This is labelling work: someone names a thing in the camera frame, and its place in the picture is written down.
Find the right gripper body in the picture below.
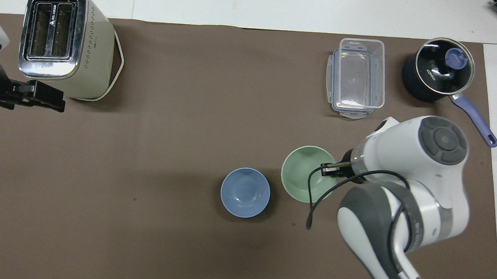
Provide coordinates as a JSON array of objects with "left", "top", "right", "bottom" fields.
[{"left": 341, "top": 148, "right": 356, "bottom": 181}]

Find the green bowl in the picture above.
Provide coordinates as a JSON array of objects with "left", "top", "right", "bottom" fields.
[{"left": 279, "top": 144, "right": 343, "bottom": 205}]

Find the blue bowl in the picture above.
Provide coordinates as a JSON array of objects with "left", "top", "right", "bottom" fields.
[{"left": 219, "top": 167, "right": 272, "bottom": 220}]

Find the clear container lid with clips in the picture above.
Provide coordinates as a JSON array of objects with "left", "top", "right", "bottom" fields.
[{"left": 324, "top": 48, "right": 378, "bottom": 121}]

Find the clear plastic container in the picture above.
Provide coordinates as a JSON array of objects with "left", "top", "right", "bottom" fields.
[{"left": 334, "top": 37, "right": 389, "bottom": 112}]

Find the cream and chrome toaster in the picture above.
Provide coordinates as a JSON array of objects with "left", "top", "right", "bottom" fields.
[{"left": 16, "top": 0, "right": 128, "bottom": 104}]

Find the glass pot lid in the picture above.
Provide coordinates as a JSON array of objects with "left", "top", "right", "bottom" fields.
[{"left": 413, "top": 37, "right": 477, "bottom": 98}]

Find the black cable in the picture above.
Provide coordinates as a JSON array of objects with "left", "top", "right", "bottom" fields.
[{"left": 304, "top": 161, "right": 415, "bottom": 256}]

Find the dark blue pot with handle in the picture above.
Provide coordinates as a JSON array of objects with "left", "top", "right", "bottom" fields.
[{"left": 398, "top": 36, "right": 497, "bottom": 149}]

